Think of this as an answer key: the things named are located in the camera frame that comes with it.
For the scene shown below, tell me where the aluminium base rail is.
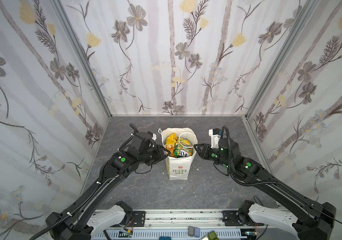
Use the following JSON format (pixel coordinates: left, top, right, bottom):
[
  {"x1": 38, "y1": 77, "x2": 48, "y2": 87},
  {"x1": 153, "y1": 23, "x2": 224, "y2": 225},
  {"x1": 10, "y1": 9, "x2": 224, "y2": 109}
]
[{"x1": 89, "y1": 208, "x2": 306, "y2": 240}]

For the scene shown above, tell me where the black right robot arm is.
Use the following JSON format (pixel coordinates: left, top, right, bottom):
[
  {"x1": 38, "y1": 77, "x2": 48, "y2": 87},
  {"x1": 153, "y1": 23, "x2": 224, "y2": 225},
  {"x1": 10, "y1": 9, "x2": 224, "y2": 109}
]
[{"x1": 193, "y1": 126, "x2": 338, "y2": 240}]

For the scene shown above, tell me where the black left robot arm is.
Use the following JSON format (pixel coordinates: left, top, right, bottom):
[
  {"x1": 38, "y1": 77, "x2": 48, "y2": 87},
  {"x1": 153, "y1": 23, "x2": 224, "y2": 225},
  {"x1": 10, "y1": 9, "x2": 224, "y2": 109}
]
[{"x1": 31, "y1": 124, "x2": 171, "y2": 240}]

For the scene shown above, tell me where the green snack bag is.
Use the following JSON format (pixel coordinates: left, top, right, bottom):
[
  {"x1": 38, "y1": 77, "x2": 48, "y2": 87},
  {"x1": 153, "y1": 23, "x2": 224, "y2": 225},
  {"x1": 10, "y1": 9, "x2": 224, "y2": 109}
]
[{"x1": 177, "y1": 137, "x2": 193, "y2": 149}]

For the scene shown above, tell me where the white paper shopping bag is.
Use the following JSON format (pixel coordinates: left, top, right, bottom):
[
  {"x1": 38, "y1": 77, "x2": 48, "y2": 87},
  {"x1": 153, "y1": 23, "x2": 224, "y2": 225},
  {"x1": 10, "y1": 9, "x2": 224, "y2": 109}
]
[{"x1": 158, "y1": 128, "x2": 198, "y2": 180}]

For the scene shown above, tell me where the yellow chip bag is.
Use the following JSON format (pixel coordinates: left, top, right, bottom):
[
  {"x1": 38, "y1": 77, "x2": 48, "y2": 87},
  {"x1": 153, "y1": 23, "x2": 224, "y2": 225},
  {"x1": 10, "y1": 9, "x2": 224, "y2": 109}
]
[{"x1": 165, "y1": 133, "x2": 178, "y2": 158}]

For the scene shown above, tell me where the green yellow object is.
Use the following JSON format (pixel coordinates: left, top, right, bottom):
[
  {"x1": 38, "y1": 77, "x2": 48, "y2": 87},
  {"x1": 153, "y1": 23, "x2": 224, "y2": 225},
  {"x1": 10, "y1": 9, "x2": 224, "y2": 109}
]
[{"x1": 200, "y1": 231, "x2": 219, "y2": 240}]

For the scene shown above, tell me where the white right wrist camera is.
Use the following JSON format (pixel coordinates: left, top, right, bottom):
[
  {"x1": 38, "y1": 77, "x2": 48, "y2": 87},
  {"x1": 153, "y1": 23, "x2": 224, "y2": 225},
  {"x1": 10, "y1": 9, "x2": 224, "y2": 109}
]
[{"x1": 208, "y1": 128, "x2": 221, "y2": 149}]

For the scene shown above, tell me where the green yellow snack pack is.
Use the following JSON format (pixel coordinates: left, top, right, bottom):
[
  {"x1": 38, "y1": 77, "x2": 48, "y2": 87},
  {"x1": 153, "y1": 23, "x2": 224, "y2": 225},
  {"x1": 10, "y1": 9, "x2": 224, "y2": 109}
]
[{"x1": 173, "y1": 145, "x2": 193, "y2": 158}]

